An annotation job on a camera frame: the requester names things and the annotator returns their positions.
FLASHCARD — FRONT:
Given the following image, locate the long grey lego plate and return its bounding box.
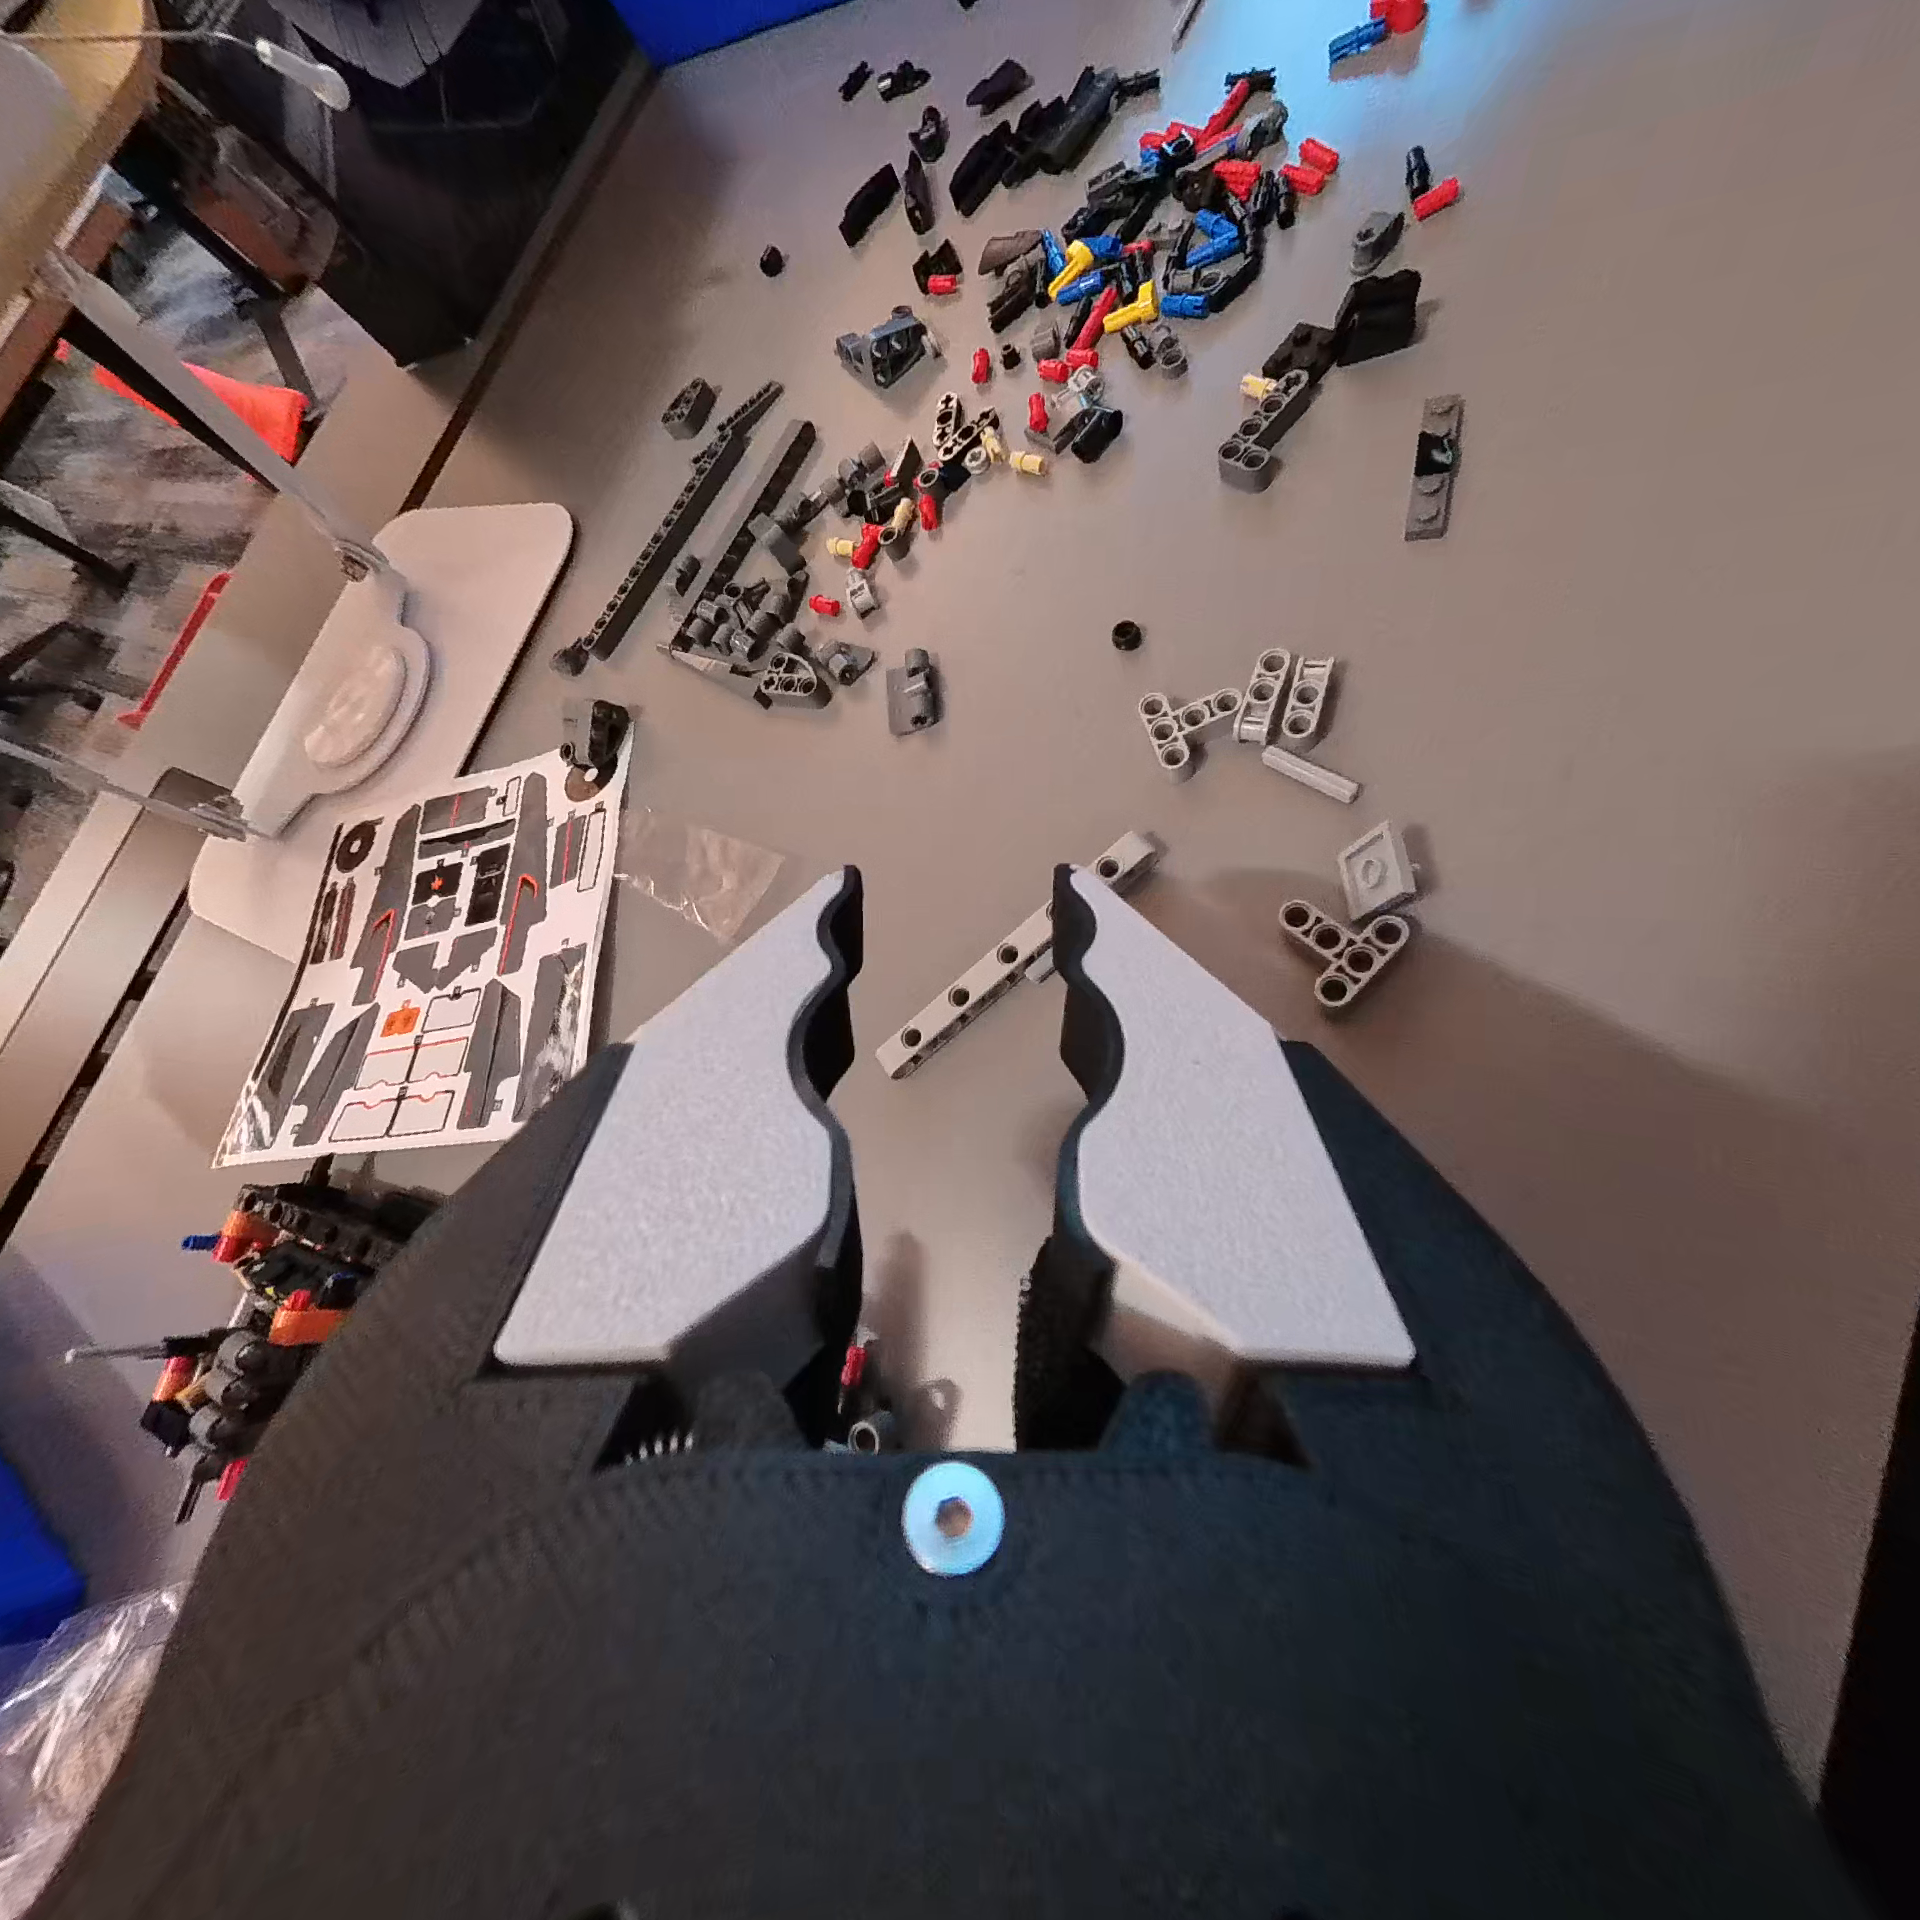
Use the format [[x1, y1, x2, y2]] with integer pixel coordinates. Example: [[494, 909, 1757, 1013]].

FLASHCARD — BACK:
[[1403, 393, 1468, 545]]

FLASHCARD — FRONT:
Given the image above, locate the long light grey lego beam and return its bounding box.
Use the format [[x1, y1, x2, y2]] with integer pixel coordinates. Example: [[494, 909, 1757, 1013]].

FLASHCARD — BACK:
[[874, 829, 1160, 1082]]

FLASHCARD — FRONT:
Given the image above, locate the sticker sheet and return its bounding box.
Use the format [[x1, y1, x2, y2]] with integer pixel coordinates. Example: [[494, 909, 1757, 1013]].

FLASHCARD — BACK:
[[211, 718, 636, 1170]]

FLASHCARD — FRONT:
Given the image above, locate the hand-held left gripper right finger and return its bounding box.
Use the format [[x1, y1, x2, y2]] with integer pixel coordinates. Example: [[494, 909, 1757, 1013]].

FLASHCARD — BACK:
[[1016, 862, 1420, 1449]]

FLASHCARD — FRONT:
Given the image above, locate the red and black chair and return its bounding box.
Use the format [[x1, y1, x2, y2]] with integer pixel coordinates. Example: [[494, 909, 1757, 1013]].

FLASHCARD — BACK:
[[0, 335, 317, 735]]

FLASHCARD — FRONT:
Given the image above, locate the small clear plastic bag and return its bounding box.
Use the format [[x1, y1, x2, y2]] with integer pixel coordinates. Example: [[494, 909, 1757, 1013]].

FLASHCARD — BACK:
[[614, 806, 792, 943]]

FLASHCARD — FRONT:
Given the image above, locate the small light grey lego beam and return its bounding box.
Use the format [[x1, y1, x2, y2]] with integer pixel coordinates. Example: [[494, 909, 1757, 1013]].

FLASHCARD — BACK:
[[1135, 681, 1247, 785], [1234, 646, 1342, 753]]

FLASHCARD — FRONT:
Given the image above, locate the pile of small coloured lego pieces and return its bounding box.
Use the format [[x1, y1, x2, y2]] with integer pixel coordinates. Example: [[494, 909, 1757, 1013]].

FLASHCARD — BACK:
[[808, 0, 1468, 620]]

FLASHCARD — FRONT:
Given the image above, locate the lego set box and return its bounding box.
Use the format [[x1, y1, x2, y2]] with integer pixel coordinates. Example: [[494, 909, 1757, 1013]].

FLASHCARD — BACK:
[[158, 0, 655, 373]]

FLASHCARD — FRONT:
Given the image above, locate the group of grey lego beams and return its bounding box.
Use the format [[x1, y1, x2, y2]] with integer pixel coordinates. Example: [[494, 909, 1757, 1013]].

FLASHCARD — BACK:
[[551, 379, 884, 713]]

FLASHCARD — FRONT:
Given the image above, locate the short dark grey lego beam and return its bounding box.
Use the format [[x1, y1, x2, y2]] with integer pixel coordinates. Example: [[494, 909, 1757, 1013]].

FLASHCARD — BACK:
[[1216, 375, 1312, 495]]

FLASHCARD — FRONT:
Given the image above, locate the group of black lego panels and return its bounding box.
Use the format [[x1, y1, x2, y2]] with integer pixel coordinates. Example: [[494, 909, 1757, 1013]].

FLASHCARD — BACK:
[[832, 57, 1164, 250]]

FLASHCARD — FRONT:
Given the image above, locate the blue plastic bin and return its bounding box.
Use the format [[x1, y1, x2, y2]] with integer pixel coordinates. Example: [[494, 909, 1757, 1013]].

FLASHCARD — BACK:
[[0, 1451, 86, 1647], [608, 0, 962, 69]]

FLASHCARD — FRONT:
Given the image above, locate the grey lego frame piece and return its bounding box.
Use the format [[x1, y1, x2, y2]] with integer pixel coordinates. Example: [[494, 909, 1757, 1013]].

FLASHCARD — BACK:
[[835, 306, 941, 396]]

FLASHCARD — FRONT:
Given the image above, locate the grey square lego plate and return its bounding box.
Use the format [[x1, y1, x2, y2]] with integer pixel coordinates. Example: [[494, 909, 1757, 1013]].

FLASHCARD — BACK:
[[1336, 821, 1422, 922]]

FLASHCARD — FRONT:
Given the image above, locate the thin metal rod white tip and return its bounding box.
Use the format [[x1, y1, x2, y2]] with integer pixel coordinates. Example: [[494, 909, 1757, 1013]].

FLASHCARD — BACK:
[[150, 0, 357, 115]]

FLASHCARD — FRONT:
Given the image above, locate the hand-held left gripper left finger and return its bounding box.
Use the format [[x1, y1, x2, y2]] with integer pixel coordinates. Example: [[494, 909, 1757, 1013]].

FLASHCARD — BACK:
[[492, 863, 869, 1442]]

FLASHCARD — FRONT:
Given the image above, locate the white box with yellow label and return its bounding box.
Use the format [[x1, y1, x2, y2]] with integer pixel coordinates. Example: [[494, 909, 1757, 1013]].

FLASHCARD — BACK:
[[0, 37, 85, 289]]

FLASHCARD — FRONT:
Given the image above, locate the wooden side table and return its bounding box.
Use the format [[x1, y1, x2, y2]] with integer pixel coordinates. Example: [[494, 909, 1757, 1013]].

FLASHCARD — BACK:
[[0, 0, 167, 413]]

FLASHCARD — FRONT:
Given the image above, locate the grey angled lego beam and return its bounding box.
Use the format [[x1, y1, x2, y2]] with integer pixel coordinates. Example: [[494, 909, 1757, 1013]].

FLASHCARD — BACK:
[[1277, 897, 1415, 1011]]

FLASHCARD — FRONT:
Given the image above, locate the white flat stand base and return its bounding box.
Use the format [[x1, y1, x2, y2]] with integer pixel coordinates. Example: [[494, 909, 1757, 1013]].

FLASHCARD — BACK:
[[188, 501, 579, 935]]

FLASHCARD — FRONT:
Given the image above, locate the metal stand rod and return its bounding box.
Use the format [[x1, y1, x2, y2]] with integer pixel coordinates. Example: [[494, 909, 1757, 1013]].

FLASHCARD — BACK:
[[0, 731, 274, 841], [29, 246, 396, 582]]

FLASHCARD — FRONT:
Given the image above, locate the partly built lego model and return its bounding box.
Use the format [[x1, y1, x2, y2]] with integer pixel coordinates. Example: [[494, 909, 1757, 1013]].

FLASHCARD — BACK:
[[63, 1178, 448, 1525]]

